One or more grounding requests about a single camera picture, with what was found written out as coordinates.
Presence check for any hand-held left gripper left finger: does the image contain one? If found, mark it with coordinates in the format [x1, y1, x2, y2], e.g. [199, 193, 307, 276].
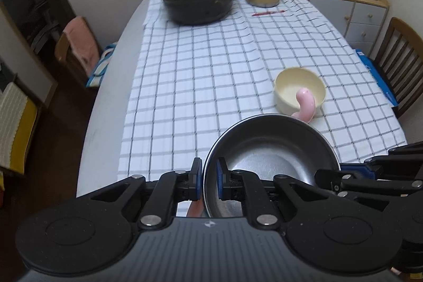
[89, 157, 203, 230]

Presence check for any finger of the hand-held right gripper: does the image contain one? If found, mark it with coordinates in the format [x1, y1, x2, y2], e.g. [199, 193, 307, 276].
[340, 141, 423, 177]
[315, 169, 423, 204]

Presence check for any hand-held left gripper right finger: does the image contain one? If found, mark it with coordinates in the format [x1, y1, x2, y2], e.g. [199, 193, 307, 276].
[216, 158, 338, 230]

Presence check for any stainless steel bowl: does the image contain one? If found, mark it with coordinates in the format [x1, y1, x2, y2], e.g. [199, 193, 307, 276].
[202, 113, 342, 218]

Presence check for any blue plastic package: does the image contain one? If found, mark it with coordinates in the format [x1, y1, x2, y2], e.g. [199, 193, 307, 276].
[355, 49, 399, 108]

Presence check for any pink steel-lined small pot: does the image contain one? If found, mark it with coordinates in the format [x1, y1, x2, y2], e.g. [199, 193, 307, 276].
[291, 88, 316, 121]

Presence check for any brown wooden chair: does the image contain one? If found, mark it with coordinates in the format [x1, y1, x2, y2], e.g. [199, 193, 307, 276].
[368, 17, 423, 119]

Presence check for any white checked tablecloth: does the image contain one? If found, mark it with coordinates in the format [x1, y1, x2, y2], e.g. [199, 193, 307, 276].
[117, 0, 408, 184]

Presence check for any cream bowl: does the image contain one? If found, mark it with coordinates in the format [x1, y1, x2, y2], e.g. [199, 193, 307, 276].
[274, 68, 327, 117]

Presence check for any blue white checked bag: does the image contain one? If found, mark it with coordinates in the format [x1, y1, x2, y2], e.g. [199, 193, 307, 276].
[86, 42, 118, 89]

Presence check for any white corner cabinet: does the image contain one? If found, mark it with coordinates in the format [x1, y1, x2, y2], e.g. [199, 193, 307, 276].
[309, 0, 390, 55]

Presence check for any red pen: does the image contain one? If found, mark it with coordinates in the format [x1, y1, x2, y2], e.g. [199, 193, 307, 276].
[252, 9, 286, 17]

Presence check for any pink towel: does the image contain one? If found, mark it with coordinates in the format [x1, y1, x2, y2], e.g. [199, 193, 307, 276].
[63, 16, 101, 78]

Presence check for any wooden chair with towel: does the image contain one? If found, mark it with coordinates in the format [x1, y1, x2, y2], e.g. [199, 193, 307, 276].
[54, 16, 104, 88]

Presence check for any yellow white cushion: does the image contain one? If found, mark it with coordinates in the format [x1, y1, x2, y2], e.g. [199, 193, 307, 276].
[0, 82, 39, 175]

